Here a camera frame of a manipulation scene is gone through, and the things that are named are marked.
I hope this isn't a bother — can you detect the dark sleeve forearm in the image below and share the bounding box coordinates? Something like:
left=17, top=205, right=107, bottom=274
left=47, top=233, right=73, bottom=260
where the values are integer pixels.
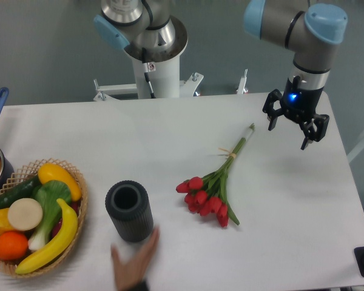
left=118, top=281, right=149, bottom=291

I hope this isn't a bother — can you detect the dark grey ribbed vase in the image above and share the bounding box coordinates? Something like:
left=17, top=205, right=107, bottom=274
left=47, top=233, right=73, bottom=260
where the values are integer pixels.
left=105, top=180, right=153, bottom=243

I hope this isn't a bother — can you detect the beige round disc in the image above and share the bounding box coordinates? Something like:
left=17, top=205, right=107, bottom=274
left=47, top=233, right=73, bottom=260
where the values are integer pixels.
left=7, top=198, right=43, bottom=231

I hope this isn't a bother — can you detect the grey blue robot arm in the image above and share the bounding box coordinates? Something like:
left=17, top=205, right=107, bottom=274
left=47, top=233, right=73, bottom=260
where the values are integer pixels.
left=93, top=1, right=348, bottom=147

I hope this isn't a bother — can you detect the orange fruit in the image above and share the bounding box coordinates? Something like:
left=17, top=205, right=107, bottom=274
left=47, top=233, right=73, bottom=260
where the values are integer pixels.
left=0, top=231, right=29, bottom=261

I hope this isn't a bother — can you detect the woven wicker basket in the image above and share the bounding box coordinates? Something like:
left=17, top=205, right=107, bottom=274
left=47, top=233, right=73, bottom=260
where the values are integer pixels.
left=0, top=159, right=87, bottom=278

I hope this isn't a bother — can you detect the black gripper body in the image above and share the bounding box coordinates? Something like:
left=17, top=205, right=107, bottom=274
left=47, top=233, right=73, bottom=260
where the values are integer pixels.
left=279, top=76, right=326, bottom=124

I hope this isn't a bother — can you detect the red tulip bouquet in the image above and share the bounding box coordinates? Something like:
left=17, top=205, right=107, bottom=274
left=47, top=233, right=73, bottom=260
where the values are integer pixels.
left=175, top=124, right=255, bottom=228

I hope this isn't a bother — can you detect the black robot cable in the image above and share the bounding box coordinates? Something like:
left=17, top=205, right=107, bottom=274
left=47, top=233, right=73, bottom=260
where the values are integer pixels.
left=140, top=47, right=157, bottom=99

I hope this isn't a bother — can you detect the red fruit in basket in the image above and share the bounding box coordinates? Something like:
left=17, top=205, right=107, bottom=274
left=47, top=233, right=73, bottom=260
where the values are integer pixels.
left=50, top=201, right=80, bottom=239

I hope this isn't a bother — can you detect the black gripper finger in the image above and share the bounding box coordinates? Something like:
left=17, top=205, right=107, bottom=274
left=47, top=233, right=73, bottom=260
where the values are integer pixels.
left=300, top=113, right=329, bottom=150
left=262, top=89, right=283, bottom=131

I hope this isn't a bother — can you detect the person's hand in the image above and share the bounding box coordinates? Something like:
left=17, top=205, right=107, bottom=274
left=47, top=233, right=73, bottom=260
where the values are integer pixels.
left=110, top=227, right=160, bottom=290

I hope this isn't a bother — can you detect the green white bok choy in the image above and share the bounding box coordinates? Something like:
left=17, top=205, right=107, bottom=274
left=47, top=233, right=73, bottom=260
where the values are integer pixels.
left=29, top=180, right=72, bottom=252

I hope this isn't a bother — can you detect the yellow banana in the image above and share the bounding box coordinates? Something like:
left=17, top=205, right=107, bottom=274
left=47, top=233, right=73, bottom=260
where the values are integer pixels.
left=15, top=198, right=78, bottom=275

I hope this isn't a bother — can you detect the green cucumber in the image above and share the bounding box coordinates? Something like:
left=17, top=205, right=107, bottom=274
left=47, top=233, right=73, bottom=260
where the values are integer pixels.
left=0, top=175, right=41, bottom=209

